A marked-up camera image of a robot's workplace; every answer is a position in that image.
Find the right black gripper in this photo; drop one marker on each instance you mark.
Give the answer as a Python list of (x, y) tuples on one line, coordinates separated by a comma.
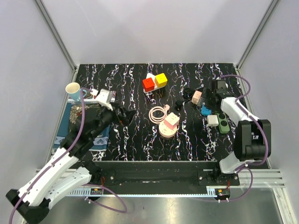
[(207, 94)]

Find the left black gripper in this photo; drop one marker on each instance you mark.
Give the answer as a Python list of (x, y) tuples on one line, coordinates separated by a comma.
[(118, 117)]

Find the blue plug adapter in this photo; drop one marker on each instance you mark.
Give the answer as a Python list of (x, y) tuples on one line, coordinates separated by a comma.
[(205, 111)]

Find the green power strip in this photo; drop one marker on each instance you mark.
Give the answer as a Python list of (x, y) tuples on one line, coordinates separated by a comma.
[(223, 123)]

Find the red cube socket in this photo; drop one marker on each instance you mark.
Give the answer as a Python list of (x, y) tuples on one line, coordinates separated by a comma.
[(148, 84)]

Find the pink cube socket front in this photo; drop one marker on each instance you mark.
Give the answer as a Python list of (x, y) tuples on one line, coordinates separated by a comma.
[(172, 120)]

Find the pink cube socket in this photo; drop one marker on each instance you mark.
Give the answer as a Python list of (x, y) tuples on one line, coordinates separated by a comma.
[(172, 120), (196, 97)]

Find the round pink power strip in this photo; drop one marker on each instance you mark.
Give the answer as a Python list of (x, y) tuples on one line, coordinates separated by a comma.
[(167, 130)]

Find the yellow cube socket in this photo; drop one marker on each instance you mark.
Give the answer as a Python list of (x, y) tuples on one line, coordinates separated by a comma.
[(161, 80)]

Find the white triangular power strip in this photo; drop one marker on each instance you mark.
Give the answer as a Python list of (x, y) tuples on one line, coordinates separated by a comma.
[(149, 75)]

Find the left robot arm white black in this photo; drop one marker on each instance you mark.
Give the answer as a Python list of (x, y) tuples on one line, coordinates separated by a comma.
[(66, 170)]

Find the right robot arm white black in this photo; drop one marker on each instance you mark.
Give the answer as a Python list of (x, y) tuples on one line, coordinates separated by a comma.
[(252, 144)]

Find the pink cube socket rear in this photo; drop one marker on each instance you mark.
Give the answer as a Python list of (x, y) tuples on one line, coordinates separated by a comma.
[(196, 97)]

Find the black floral square plate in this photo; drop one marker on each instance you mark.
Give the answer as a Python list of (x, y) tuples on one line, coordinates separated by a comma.
[(77, 114)]

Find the patterned blue cloth mat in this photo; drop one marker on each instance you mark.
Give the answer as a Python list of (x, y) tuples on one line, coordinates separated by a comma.
[(100, 142)]

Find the blue ceramic mug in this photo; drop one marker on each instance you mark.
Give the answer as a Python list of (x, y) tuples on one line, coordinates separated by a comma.
[(75, 92)]

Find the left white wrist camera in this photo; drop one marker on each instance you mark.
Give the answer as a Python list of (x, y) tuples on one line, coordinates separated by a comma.
[(103, 97)]

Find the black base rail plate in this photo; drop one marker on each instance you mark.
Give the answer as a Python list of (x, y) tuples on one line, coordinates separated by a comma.
[(164, 177)]

